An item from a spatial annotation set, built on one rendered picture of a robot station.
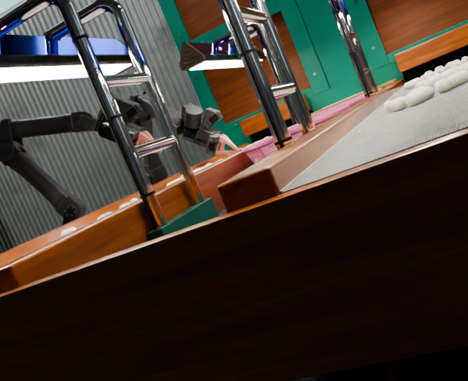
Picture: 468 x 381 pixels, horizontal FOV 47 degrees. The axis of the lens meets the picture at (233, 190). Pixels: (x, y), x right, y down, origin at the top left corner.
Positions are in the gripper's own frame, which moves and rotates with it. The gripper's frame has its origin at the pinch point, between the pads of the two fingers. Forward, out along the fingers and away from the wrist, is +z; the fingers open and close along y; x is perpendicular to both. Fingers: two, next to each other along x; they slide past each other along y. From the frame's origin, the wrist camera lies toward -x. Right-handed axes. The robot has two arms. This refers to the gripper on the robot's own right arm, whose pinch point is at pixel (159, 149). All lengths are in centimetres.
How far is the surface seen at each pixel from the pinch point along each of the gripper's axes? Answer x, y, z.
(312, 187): -35, -100, 60
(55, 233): 10.8, -48.3, 2.6
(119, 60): -28.3, -38.9, 4.3
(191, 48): -30.1, 5.6, 0.1
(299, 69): -26, 85, 14
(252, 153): -16.4, -27.7, 34.9
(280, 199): -33, -100, 57
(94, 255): -11, -84, 33
